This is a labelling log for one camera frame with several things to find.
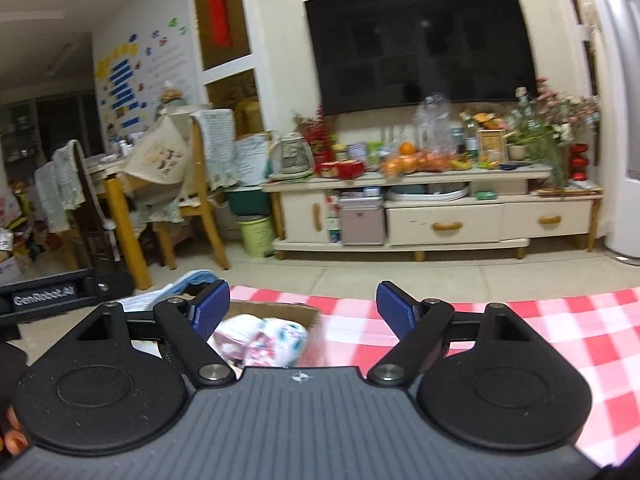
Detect green potted plant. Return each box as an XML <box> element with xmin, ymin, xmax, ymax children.
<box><xmin>505</xmin><ymin>125</ymin><xmax>568</xmax><ymax>191</ymax></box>

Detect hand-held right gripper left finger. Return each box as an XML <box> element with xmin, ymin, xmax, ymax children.
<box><xmin>50</xmin><ymin>280</ymin><xmax>237</xmax><ymax>389</ymax></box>

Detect clear plastic bag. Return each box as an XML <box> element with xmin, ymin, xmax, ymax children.
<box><xmin>414</xmin><ymin>92</ymin><xmax>453</xmax><ymax>153</ymax></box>

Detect teal basin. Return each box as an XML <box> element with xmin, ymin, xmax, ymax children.
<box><xmin>226</xmin><ymin>186</ymin><xmax>273</xmax><ymax>217</ymax></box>

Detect blue white carton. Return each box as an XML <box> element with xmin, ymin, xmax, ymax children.
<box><xmin>325</xmin><ymin>192</ymin><xmax>342</xmax><ymax>245</ymax></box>

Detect dark glass cabinet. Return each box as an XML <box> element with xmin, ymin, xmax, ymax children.
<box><xmin>0</xmin><ymin>92</ymin><xmax>98</xmax><ymax>171</ymax></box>

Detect grey pink storage box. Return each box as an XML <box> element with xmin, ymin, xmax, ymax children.
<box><xmin>339</xmin><ymin>195</ymin><xmax>387</xmax><ymax>246</ymax></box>

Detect red berry branches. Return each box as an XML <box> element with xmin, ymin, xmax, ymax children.
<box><xmin>292</xmin><ymin>102</ymin><xmax>337</xmax><ymax>156</ymax></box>

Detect cream tote bag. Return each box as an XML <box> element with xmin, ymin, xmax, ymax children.
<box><xmin>121</xmin><ymin>110</ymin><xmax>188</xmax><ymax>192</ymax></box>

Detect wooden picture frame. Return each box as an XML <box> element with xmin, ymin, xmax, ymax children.
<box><xmin>476</xmin><ymin>129</ymin><xmax>507</xmax><ymax>165</ymax></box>

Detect stack of papers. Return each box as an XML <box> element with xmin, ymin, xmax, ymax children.
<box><xmin>530</xmin><ymin>180</ymin><xmax>604</xmax><ymax>197</ymax></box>

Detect brown food bag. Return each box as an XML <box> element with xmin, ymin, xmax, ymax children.
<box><xmin>157</xmin><ymin>81</ymin><xmax>192</xmax><ymax>111</ymax></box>

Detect bag of oranges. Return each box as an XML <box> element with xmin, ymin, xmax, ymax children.
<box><xmin>379</xmin><ymin>142</ymin><xmax>456</xmax><ymax>178</ymax></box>

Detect glass kettle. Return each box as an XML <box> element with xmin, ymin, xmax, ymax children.
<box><xmin>266</xmin><ymin>132</ymin><xmax>317</xmax><ymax>181</ymax></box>

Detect white standing air conditioner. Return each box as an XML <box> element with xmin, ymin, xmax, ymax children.
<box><xmin>582</xmin><ymin>0</ymin><xmax>640</xmax><ymax>267</ymax></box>

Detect red checkered tablecloth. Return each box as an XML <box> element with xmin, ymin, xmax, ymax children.
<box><xmin>227</xmin><ymin>285</ymin><xmax>640</xmax><ymax>468</ymax></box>

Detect large red knot ornament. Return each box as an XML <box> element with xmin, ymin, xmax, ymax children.
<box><xmin>183</xmin><ymin>0</ymin><xmax>238</xmax><ymax>47</ymax></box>

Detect artificial flower bouquet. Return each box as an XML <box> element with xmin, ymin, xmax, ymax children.
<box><xmin>515</xmin><ymin>77</ymin><xmax>601</xmax><ymax>141</ymax></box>

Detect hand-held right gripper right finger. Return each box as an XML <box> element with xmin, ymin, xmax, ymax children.
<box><xmin>367</xmin><ymin>281</ymin><xmax>548</xmax><ymax>389</ymax></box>

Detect red vase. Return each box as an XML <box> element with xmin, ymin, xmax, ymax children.
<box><xmin>569</xmin><ymin>143</ymin><xmax>591</xmax><ymax>181</ymax></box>

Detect cardboard box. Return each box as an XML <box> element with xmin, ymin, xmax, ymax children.
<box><xmin>212</xmin><ymin>300</ymin><xmax>322</xmax><ymax>366</ymax></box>

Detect yellow wooden dining table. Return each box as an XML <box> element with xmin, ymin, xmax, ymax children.
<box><xmin>82</xmin><ymin>152</ymin><xmax>153</xmax><ymax>291</ymax></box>

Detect white pink printed pack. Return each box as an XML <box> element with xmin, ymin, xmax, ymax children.
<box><xmin>207</xmin><ymin>312</ymin><xmax>308</xmax><ymax>368</ymax></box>

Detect black television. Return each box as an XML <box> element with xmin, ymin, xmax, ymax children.
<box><xmin>304</xmin><ymin>0</ymin><xmax>538</xmax><ymax>117</ymax></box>

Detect colourful wall sticker display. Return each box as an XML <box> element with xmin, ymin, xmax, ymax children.
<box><xmin>94</xmin><ymin>15</ymin><xmax>193</xmax><ymax>146</ymax></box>

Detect person's left hand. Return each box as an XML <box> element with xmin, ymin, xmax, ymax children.
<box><xmin>0</xmin><ymin>405</ymin><xmax>29</xmax><ymax>457</ymax></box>

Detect cream television cabinet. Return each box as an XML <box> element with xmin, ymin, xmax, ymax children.
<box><xmin>261</xmin><ymin>167</ymin><xmax>604</xmax><ymax>262</ymax></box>

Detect red box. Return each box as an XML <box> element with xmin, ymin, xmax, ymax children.
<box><xmin>316</xmin><ymin>159</ymin><xmax>365</xmax><ymax>180</ymax></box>

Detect dark wooden chair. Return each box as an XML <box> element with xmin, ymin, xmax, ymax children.
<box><xmin>65</xmin><ymin>140</ymin><xmax>121</xmax><ymax>271</ymax></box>

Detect knitted chair cover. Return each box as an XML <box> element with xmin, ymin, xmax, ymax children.
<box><xmin>34</xmin><ymin>162</ymin><xmax>71</xmax><ymax>233</ymax></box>
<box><xmin>191</xmin><ymin>109</ymin><xmax>242</xmax><ymax>191</ymax></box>
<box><xmin>51</xmin><ymin>140</ymin><xmax>87</xmax><ymax>211</ymax></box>

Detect green bin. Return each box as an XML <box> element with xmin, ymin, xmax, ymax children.
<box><xmin>236</xmin><ymin>215</ymin><xmax>277</xmax><ymax>259</ymax></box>

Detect white round tray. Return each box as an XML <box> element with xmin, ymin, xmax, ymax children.
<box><xmin>385</xmin><ymin>183</ymin><xmax>471</xmax><ymax>202</ymax></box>

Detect blue cloth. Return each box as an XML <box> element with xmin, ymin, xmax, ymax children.
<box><xmin>162</xmin><ymin>269</ymin><xmax>218</xmax><ymax>297</ymax></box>

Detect white blue printed pack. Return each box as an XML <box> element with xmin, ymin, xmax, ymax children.
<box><xmin>116</xmin><ymin>287</ymin><xmax>193</xmax><ymax>313</ymax></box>

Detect white printed sack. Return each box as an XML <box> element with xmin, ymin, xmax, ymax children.
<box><xmin>235</xmin><ymin>132</ymin><xmax>273</xmax><ymax>188</ymax></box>

